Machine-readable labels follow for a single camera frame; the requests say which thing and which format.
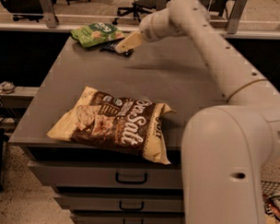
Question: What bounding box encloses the black office chair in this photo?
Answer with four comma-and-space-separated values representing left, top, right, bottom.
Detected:
0, 0, 44, 22
112, 0, 170, 26

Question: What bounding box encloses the green rice chip bag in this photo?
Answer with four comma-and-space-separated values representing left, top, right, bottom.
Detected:
70, 22, 125, 48

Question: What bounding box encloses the top drawer black handle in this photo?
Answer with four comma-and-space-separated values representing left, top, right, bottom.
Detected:
114, 172, 148, 185

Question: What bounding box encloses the blue rxbar blueberry bar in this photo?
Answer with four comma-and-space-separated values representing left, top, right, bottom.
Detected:
99, 41, 134, 58

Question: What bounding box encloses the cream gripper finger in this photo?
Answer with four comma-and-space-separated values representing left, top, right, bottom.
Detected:
115, 31, 142, 53

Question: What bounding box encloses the black office chair centre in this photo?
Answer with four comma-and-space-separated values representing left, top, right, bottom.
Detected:
112, 0, 170, 26

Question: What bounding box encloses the middle drawer black handle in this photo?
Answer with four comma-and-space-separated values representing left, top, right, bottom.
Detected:
118, 201, 145, 212

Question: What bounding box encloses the brown sea salt chip bag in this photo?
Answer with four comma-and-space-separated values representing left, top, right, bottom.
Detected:
47, 87, 171, 165

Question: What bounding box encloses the grey drawer cabinet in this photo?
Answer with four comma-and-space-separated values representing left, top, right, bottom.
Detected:
10, 37, 224, 224

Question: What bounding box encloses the wire basket of snacks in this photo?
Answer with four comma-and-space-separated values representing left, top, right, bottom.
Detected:
261, 181, 280, 224

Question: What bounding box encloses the black office chair left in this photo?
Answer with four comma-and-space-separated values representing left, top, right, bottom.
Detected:
0, 0, 44, 22

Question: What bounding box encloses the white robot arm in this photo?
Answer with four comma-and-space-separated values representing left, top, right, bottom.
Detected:
116, 0, 280, 224

